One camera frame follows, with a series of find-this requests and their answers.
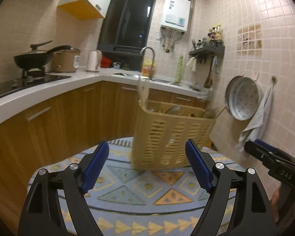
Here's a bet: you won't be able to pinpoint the green bottle brush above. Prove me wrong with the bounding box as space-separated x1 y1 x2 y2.
175 55 184 84

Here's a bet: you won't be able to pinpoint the patterned mug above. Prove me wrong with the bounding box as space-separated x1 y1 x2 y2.
112 62 122 69

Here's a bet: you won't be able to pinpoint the hanging metal strainer ladle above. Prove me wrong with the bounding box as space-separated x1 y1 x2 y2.
198 56 219 102

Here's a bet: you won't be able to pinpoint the metal steamer tray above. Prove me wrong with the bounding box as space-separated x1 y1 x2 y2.
225 76 261 121

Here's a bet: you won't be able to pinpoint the chrome sink faucet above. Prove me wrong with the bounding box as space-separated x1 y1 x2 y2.
140 46 156 79

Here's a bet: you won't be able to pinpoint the beige slotted utensil basket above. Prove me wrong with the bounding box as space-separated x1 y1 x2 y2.
129 100 216 170

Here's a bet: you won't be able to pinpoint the seasoning bottles on shelf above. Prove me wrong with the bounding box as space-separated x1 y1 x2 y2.
192 24 224 50

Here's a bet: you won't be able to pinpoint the grey hanging towel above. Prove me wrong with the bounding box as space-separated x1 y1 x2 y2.
235 84 274 151

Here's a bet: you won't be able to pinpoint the white wall cabinet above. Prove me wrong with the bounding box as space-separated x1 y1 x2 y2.
57 0 111 20

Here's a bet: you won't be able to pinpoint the black gas stove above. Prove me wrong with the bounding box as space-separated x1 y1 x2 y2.
0 70 70 98

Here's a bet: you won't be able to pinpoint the blue patterned table mat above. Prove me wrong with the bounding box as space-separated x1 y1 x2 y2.
85 137 209 235

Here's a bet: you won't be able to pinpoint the white gas water heater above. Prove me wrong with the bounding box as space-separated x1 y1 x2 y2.
161 0 191 32

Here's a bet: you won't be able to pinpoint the black wall shelf rack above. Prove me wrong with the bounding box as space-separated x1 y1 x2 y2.
188 43 225 63

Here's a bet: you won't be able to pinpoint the red basket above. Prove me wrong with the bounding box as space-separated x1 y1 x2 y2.
100 56 113 68

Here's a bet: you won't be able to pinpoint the person's right hand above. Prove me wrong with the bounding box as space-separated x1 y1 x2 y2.
270 188 280 222

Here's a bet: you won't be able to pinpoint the yellow dish soap bottle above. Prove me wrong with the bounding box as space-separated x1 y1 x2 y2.
141 59 156 77

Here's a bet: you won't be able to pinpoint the dark window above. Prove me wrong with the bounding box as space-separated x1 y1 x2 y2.
97 0 156 53

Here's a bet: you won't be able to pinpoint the white electric kettle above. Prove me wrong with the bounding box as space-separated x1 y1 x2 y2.
86 50 102 73

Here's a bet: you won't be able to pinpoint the metal handled clear spoon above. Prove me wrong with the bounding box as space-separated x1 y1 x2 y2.
200 108 218 119

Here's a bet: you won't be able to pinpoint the black wok with lid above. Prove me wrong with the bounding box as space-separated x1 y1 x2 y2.
14 41 71 70

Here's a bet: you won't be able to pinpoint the brown rice cooker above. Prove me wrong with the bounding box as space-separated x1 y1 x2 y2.
52 48 81 73

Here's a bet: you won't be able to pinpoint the black ladle spoon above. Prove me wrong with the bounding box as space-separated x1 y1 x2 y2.
165 105 181 115

